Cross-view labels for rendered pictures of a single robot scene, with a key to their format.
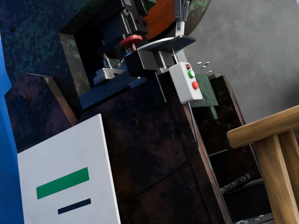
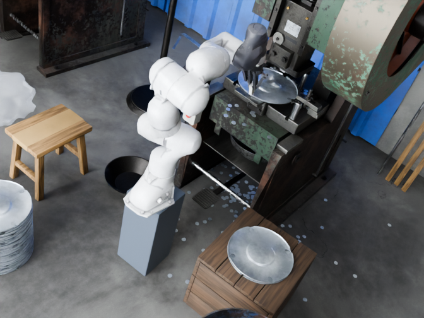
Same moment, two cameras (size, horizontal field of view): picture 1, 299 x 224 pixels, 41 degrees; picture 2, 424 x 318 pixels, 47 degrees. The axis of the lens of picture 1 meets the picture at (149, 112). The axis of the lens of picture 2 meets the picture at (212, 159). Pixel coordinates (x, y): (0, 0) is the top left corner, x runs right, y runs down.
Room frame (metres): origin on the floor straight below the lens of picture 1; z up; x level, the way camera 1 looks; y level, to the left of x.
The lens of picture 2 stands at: (1.47, -2.08, 1.96)
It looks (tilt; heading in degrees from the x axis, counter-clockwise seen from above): 41 degrees down; 89
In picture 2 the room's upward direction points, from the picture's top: 17 degrees clockwise
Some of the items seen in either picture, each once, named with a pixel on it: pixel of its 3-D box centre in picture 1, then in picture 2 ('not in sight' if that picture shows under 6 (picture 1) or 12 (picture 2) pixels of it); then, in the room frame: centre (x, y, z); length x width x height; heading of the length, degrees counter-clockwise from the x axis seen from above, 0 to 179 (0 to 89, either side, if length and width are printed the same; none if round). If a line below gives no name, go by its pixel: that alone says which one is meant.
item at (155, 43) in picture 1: (153, 54); (267, 84); (1.65, -0.10, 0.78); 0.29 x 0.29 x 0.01
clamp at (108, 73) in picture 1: (109, 70); not in sight; (1.57, 0.10, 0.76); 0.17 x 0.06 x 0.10; 149
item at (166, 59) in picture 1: (168, 63); (258, 99); (1.63, -0.14, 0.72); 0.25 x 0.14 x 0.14; 59
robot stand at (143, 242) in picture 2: not in sight; (149, 225); (1.31, -0.64, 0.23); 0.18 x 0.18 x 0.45; 65
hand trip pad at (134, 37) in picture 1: (133, 49); not in sight; (1.31, -0.02, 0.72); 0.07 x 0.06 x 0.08; 59
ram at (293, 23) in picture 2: (119, 9); (295, 31); (1.69, -0.03, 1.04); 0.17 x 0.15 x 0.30; 59
